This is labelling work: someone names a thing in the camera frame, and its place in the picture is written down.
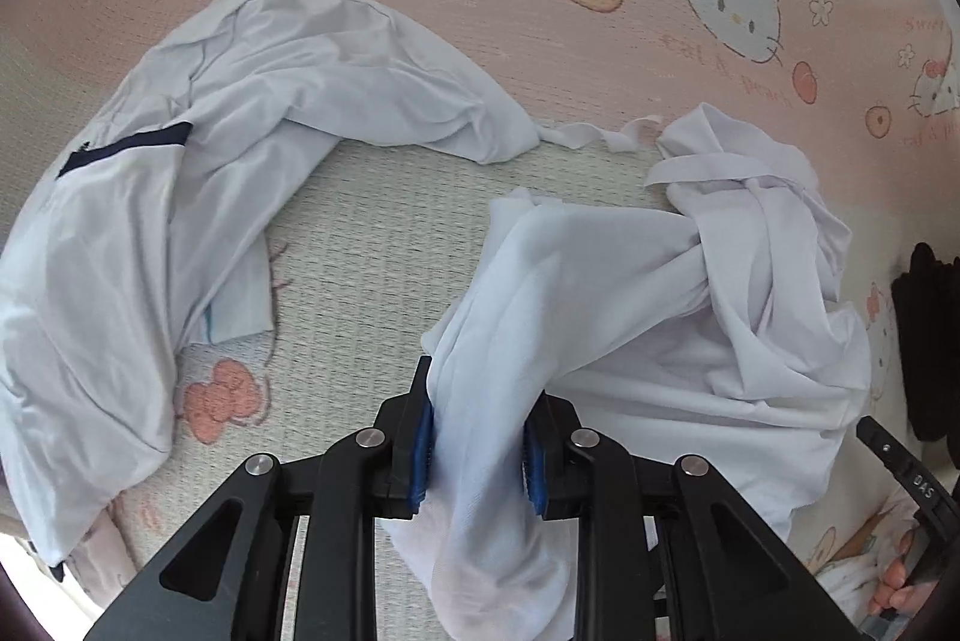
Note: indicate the printed white pajamas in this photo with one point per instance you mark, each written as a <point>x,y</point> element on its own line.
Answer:
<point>847,573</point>

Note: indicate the person's right hand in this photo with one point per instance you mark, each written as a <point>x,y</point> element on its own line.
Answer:
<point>894,585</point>

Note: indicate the white t-shirt with navy trim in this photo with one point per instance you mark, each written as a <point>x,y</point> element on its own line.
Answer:
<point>600,311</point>

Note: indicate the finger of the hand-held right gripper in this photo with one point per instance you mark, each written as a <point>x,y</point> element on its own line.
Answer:
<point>881,442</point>

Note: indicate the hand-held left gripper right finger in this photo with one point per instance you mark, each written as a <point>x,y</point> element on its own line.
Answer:
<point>534,468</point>

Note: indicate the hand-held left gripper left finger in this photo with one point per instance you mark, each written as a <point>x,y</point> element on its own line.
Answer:
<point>424,453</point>

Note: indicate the pale white garment with strip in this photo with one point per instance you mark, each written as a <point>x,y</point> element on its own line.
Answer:
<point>150,236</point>

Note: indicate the black clothes pile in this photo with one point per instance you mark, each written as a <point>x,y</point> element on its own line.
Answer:
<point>930,341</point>

